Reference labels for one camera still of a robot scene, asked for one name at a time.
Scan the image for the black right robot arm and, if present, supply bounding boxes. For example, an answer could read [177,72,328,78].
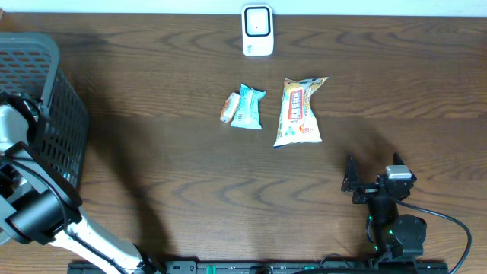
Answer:
[341,153,427,268]

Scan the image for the white barcode scanner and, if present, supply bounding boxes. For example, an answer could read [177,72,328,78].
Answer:
[241,4,274,57]

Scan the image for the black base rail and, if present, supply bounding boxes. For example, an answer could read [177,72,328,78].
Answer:
[68,260,450,274]

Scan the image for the yellow snack bag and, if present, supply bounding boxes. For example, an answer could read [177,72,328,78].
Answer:
[273,77,328,148]

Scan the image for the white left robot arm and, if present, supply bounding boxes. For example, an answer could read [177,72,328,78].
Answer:
[1,93,168,273]

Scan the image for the orange snack packet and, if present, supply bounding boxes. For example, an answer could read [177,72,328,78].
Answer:
[220,92,240,123]

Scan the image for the grey plastic basket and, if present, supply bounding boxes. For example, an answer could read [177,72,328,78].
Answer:
[1,33,89,188]

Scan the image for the teal snack packet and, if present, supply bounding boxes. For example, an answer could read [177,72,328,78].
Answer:
[231,84,266,130]

